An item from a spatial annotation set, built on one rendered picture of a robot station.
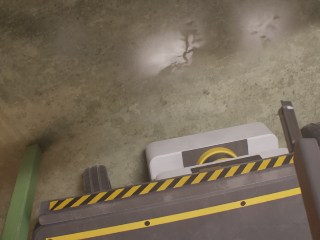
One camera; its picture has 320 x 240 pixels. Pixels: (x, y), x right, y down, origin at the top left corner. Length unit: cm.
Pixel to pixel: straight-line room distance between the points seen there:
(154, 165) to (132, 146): 14
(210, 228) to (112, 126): 36
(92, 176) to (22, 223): 25
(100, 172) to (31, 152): 15
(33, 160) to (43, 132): 10
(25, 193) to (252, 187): 38
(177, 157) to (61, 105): 27
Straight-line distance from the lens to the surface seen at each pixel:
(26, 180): 96
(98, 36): 107
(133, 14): 106
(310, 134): 112
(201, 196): 84
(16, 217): 83
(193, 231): 87
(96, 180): 102
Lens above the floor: 105
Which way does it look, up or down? 70 degrees down
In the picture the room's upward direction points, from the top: 157 degrees clockwise
